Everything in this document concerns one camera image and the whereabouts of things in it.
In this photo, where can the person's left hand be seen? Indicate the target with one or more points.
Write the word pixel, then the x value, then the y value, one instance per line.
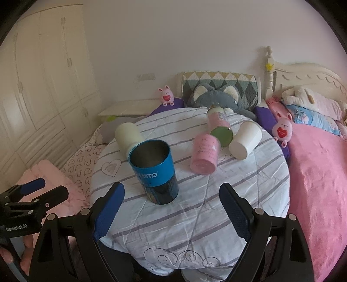
pixel 27 248

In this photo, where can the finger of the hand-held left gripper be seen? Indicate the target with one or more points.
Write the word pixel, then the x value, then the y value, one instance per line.
pixel 51 197
pixel 34 185

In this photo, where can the purple pillow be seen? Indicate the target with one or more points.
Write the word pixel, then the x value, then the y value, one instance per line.
pixel 267 118
pixel 170 107

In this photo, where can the blue printed pillow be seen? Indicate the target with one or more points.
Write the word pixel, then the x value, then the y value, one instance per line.
pixel 311 117

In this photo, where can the heart print sheet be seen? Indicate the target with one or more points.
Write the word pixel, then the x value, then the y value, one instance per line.
pixel 81 162

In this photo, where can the grey cat plush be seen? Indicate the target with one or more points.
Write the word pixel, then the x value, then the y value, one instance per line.
pixel 212 99

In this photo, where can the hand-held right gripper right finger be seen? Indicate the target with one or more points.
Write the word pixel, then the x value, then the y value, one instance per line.
pixel 235 214

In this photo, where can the striped white sheet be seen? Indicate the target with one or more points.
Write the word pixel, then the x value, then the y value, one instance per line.
pixel 189 219

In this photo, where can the cream wardrobe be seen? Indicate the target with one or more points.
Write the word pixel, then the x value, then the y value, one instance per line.
pixel 40 81

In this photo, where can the grey cloth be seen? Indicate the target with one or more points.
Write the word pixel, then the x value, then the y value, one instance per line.
pixel 107 131

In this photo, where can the cream bed headboard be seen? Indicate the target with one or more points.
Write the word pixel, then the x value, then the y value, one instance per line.
pixel 298 73

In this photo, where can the pink blanket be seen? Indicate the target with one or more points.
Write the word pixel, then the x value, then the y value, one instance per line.
pixel 320 189

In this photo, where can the white and pink plush toy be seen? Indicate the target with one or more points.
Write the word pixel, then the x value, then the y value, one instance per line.
pixel 301 95

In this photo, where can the round pink rabbit plush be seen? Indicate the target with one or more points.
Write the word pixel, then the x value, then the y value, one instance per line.
pixel 283 129

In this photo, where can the diamond pattern quilted cover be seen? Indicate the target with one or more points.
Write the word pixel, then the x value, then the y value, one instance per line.
pixel 244 81

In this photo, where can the pale pink cloth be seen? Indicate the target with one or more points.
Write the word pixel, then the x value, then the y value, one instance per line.
pixel 58 176

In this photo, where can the pink cup with green base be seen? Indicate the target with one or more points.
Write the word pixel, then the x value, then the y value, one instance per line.
pixel 218 120

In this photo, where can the yellow star ornament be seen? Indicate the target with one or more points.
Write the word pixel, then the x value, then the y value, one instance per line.
pixel 269 66

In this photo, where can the blue tin cup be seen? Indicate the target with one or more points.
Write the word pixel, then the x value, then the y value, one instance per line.
pixel 156 176

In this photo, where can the cream cup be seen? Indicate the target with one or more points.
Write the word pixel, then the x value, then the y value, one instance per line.
pixel 127 135

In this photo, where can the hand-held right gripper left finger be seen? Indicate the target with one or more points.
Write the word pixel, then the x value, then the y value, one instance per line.
pixel 108 212

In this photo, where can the pink printed pillow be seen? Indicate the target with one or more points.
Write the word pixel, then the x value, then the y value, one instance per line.
pixel 273 108

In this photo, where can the small pink rabbit plush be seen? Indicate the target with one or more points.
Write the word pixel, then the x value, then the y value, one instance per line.
pixel 166 96

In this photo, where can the white paper cup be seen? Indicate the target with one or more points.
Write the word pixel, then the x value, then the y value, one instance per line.
pixel 245 139

